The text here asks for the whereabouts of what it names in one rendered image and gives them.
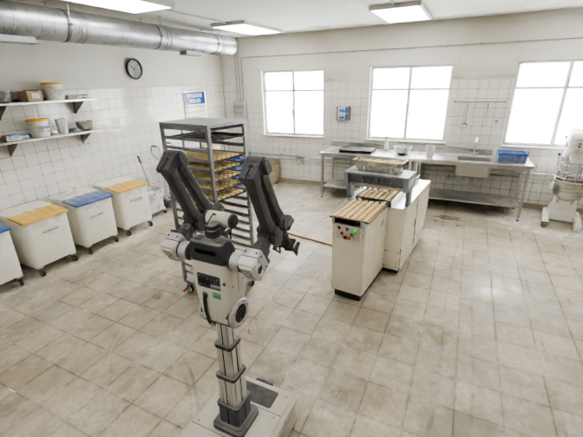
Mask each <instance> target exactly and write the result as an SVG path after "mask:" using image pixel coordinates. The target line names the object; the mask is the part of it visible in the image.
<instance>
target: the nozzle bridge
mask: <svg viewBox="0 0 583 437"><path fill-rule="evenodd" d="M362 176H363V178H364V183H363V184H362V180H361V179H362ZM368 176H369V177H368ZM373 177H374V178H373ZM379 177H380V178H379ZM367 178H369V184H367ZM378 178H379V179H380V186H378V185H377V181H378ZM384 178H385V179H384ZM372 179H374V180H375V182H374V185H372ZM383 180H385V186H383ZM390 181H391V186H390V187H389V182H390ZM415 183H416V172H412V171H404V170H403V172H402V173H400V174H399V175H394V174H386V173H371V172H364V171H358V170H357V167H356V166H353V167H351V168H349V169H347V170H345V171H344V185H347V197H348V198H350V197H351V196H352V195H354V186H366V187H373V188H379V189H386V190H392V191H399V192H404V193H406V195H405V204H404V206H409V205H410V204H411V196H412V188H413V187H414V186H415Z"/></svg>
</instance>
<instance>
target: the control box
mask: <svg viewBox="0 0 583 437"><path fill-rule="evenodd" d="M339 226H340V227H341V229H338V227H339ZM345 228H348V229H349V230H348V231H346V230H345ZM354 229H355V230H357V231H356V232H354V231H353V230H354ZM340 232H343V233H344V234H343V235H341V234H340ZM351 234H353V237H351V236H350V235H351ZM336 238H343V239H347V240H351V241H356V242H359V240H360V228H359V227H355V226H350V225H342V224H338V223H336Z"/></svg>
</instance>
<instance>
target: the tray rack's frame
mask: <svg viewBox="0 0 583 437"><path fill-rule="evenodd" d="M242 123H244V120H237V119H220V118H203V117H197V118H190V119H183V120H176V121H162V122H159V126H160V136H161V142H162V147H163V152H164V151H166V150H167V141H166V135H165V129H164V126H168V127H190V128H202V129H205V125H210V128H216V127H225V126H231V125H237V124H242ZM169 192H170V197H171V202H172V208H173V214H174V223H175V230H177V231H178V229H179V228H180V226H179V220H178V214H177V208H176V203H175V197H174V194H173V192H172V190H171V188H170V187H169ZM181 268H182V273H183V278H184V281H185V282H186V284H187V285H188V286H190V285H191V284H192V285H193V286H195V282H194V276H193V275H190V276H187V271H186V265H185V261H184V262H181Z"/></svg>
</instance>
